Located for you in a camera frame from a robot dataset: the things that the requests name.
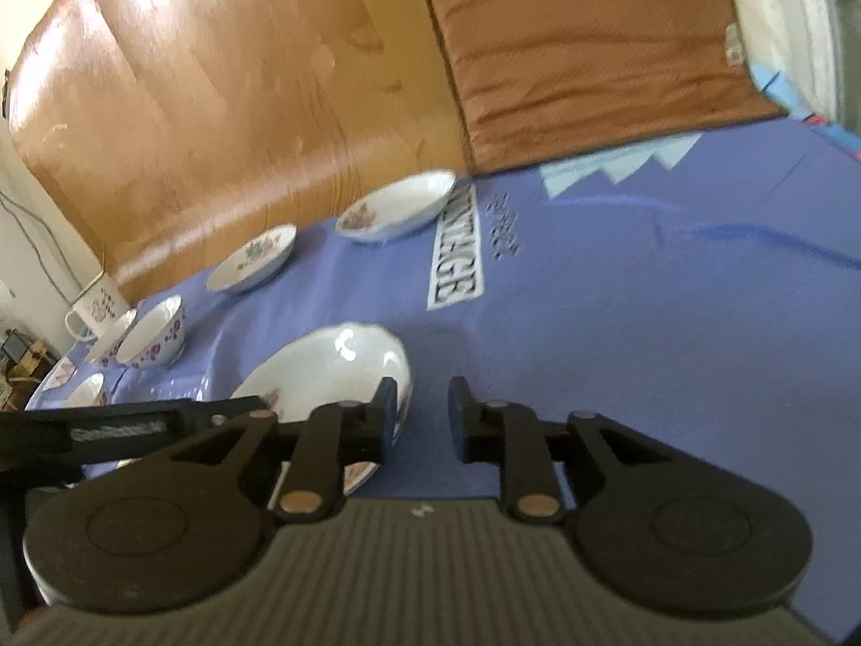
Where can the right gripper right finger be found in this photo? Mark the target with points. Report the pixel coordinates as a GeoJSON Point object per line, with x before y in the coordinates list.
{"type": "Point", "coordinates": [660, 527]}

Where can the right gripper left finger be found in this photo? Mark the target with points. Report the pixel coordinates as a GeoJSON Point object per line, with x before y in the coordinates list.
{"type": "Point", "coordinates": [184, 523]}

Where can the large floral bowl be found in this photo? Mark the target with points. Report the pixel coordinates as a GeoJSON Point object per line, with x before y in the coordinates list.
{"type": "Point", "coordinates": [90, 393]}

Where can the floral saucer plate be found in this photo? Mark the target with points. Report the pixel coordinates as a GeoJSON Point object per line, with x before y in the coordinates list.
{"type": "Point", "coordinates": [254, 262]}
{"type": "Point", "coordinates": [344, 362]}

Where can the small white saucer plate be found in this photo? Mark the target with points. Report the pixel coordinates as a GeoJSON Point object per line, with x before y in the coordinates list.
{"type": "Point", "coordinates": [397, 209]}

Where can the white enamel mug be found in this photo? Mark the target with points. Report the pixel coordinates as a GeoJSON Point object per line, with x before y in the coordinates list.
{"type": "Point", "coordinates": [95, 309]}

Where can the blue patterned tablecloth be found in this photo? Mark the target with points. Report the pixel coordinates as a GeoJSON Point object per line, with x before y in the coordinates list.
{"type": "Point", "coordinates": [710, 301]}

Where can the wooden headboard panel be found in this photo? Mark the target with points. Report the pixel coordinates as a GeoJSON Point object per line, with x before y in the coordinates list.
{"type": "Point", "coordinates": [170, 131]}

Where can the brown cushion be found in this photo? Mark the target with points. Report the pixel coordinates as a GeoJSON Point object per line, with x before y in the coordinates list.
{"type": "Point", "coordinates": [537, 80]}

